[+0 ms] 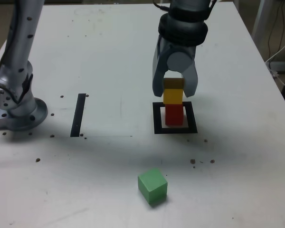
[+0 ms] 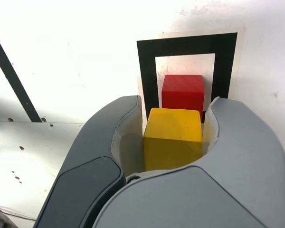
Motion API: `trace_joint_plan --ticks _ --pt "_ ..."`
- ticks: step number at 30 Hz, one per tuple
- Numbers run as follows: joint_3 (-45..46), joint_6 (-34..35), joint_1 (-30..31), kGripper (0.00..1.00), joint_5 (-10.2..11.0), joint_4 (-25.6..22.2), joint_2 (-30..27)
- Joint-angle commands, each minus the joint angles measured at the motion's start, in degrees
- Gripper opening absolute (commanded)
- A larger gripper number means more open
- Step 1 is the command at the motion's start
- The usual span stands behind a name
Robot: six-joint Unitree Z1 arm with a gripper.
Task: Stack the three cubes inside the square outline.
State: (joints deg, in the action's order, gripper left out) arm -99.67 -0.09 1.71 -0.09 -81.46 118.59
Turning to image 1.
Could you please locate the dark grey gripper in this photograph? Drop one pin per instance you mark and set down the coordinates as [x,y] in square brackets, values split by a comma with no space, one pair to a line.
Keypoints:
[180,48]

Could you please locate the yellow cube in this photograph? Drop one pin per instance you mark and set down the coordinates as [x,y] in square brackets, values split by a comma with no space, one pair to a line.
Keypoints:
[173,96]

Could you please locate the red cube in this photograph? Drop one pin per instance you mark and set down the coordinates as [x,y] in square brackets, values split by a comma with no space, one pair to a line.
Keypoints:
[173,116]

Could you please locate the green cube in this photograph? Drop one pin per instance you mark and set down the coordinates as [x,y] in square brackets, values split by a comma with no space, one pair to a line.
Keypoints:
[152,184]

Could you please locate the black tape square outline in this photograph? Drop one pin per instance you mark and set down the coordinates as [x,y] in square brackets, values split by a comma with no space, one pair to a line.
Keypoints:
[192,118]

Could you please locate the black tape strip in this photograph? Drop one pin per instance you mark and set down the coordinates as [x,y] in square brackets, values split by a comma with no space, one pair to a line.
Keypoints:
[78,114]

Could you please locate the white metal frame leg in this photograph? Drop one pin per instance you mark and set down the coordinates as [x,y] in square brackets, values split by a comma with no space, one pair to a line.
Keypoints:
[260,19]

